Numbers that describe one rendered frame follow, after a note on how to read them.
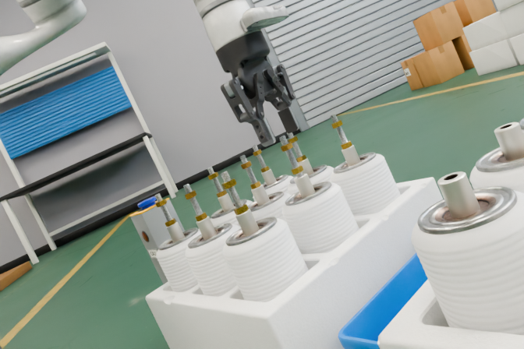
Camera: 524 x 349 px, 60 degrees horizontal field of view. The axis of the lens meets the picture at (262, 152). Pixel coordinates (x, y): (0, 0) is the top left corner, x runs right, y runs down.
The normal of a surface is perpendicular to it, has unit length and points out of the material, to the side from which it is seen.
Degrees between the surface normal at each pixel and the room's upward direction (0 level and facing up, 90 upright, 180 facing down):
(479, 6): 90
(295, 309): 90
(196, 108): 90
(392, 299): 88
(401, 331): 0
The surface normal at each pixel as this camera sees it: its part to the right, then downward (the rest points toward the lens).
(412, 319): -0.42, -0.90
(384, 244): 0.56, -0.20
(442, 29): 0.18, 0.00
